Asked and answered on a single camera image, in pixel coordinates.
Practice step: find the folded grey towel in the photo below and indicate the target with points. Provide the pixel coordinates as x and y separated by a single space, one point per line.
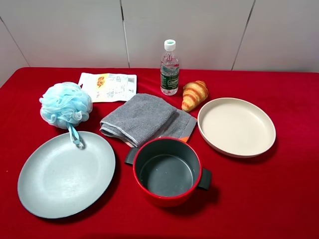
145 117

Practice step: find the golden croissant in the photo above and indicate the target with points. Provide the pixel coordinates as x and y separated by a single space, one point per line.
194 93

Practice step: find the clear plastic water bottle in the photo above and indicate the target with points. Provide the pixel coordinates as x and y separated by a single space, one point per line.
169 69

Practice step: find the white snack packet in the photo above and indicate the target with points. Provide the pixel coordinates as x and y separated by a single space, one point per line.
108 87

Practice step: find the cream round plate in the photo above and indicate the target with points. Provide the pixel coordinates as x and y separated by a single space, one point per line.
236 127

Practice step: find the light blue bath loofah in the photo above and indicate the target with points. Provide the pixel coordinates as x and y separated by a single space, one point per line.
65 105

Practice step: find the grey-blue round plate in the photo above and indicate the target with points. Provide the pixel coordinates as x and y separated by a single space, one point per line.
60 179

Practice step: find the red pot with black handles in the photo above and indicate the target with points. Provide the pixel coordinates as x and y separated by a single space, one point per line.
168 171

